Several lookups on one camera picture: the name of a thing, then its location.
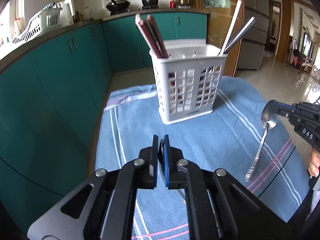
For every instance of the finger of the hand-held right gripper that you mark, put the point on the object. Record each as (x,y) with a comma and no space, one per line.
(287,115)
(285,106)

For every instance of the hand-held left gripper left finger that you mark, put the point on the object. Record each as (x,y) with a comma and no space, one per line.
(155,155)

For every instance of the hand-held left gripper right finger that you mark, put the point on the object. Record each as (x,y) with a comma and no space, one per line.
(165,162)

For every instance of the large metal spoon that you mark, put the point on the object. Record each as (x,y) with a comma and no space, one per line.
(261,145)

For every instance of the white plastic utensil basket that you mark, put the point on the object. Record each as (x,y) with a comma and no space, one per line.
(190,116)

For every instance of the plain cream chopstick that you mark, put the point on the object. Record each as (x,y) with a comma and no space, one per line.
(231,25)

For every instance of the dark red chopstick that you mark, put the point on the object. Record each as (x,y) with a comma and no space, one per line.
(156,36)
(147,35)
(161,36)

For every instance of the person's right hand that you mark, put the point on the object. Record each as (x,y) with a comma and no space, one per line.
(314,162)

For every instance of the blue striped cloth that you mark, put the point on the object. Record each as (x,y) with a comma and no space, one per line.
(140,120)

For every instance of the wooden chairs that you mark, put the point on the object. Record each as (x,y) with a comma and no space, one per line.
(310,66)

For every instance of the grey refrigerator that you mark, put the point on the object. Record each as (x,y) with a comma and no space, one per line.
(252,50)

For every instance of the wooden door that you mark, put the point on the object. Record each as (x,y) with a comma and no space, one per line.
(225,25)

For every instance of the green kitchen cabinets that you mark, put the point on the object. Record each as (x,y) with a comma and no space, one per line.
(62,80)

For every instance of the red container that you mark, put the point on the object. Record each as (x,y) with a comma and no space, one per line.
(172,3)

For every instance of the black cooking pot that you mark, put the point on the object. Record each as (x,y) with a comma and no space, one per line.
(150,1)

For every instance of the black wok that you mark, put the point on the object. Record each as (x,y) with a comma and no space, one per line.
(118,4)

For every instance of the white cutting board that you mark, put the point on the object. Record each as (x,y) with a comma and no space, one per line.
(69,11)

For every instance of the white dish rack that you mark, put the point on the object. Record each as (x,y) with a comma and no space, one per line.
(37,25)

